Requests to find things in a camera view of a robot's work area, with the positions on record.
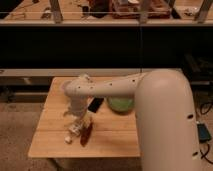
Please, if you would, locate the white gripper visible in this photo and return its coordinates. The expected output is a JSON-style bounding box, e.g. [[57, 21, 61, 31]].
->
[[69, 96, 88, 117]]

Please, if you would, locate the clear plastic bottle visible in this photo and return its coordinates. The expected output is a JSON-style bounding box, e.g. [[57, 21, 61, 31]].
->
[[65, 115, 93, 144]]

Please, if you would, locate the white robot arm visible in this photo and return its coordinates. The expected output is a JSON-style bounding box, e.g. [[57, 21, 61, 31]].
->
[[62, 69, 201, 171]]

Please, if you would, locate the small black rectangular object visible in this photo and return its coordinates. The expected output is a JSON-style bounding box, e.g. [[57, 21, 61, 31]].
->
[[88, 98, 104, 113]]

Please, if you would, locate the dark red chili pepper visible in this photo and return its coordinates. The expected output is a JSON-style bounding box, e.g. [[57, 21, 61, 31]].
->
[[80, 123, 93, 146]]

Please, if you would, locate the green bowl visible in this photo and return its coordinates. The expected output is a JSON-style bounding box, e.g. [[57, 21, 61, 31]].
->
[[107, 98, 134, 113]]

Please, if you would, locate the wooden table board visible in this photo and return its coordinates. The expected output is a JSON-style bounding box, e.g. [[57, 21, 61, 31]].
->
[[28, 77, 140, 158]]

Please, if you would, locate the wooden shelf bench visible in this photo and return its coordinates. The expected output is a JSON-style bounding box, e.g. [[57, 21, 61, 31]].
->
[[0, 68, 151, 86]]

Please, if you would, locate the black cable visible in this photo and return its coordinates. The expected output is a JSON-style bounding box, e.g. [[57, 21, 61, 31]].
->
[[199, 101, 213, 166]]

